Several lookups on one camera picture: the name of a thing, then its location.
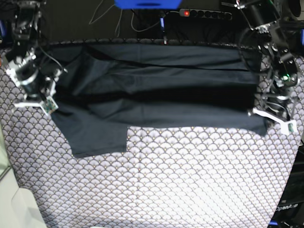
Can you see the dark navy T-shirt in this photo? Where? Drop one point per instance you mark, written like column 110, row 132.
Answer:
column 109, row 88

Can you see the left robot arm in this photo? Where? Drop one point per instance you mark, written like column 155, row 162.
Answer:
column 283, row 72

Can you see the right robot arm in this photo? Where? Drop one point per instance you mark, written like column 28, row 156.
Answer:
column 23, row 62

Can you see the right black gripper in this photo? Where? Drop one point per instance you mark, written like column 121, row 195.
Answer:
column 47, row 86

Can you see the black OpenArm base box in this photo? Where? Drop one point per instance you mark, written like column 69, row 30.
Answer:
column 290, row 210

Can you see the blue clamp far right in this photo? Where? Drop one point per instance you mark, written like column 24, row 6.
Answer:
column 301, row 41

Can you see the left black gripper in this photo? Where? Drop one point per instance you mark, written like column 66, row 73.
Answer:
column 275, row 104

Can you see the white cabinet corner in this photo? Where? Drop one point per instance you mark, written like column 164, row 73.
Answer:
column 18, row 207

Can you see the blue box at top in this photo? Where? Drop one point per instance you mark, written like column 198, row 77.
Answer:
column 147, row 4

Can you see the black power strip red switch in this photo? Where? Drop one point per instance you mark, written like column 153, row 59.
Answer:
column 205, row 14

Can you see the blue clamp handle centre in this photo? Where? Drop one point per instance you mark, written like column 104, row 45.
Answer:
column 162, row 25

